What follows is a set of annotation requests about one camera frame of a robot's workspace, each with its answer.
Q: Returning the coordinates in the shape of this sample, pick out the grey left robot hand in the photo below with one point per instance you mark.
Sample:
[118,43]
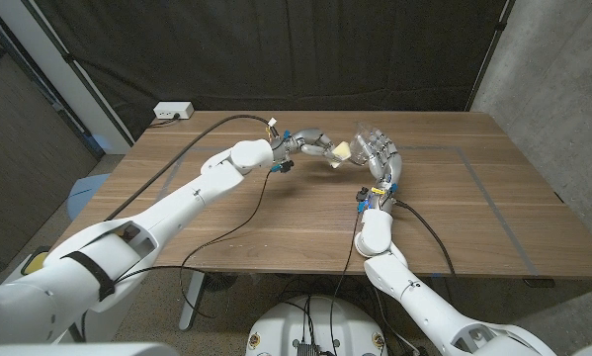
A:
[308,141]

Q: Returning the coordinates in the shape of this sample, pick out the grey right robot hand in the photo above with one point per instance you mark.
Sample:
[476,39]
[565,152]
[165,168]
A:
[387,163]

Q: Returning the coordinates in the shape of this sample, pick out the clear drinking glass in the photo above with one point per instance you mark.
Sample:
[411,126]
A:
[359,148]

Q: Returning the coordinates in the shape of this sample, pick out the yellow cloth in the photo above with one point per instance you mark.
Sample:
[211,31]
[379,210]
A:
[341,151]

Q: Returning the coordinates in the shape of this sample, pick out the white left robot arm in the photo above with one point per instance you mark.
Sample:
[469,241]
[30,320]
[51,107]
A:
[152,222]

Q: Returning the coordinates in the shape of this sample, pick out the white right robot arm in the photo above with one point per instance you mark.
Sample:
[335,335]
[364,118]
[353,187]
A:
[414,296]

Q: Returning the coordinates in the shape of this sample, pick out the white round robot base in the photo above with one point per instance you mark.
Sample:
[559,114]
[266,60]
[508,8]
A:
[320,326]

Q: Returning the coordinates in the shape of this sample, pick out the grey tape line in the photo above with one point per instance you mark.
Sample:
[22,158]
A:
[478,175]

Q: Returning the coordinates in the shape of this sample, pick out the black backdrop curtain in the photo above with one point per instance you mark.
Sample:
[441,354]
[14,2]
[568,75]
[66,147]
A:
[276,49]

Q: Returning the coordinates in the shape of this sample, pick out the white power strip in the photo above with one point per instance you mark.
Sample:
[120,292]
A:
[173,110]

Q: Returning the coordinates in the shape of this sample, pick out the black backdrop stand pole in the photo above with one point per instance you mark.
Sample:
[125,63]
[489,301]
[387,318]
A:
[490,49]
[78,69]

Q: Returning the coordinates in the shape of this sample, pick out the white table leg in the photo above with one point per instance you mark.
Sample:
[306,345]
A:
[192,301]

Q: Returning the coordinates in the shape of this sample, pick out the blue stool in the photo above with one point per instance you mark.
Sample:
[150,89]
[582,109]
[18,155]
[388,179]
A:
[85,193]

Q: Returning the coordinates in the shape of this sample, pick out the yellow and black floor object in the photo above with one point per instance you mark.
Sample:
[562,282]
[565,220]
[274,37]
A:
[36,262]

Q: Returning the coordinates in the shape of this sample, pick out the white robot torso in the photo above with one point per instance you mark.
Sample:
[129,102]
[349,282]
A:
[78,349]

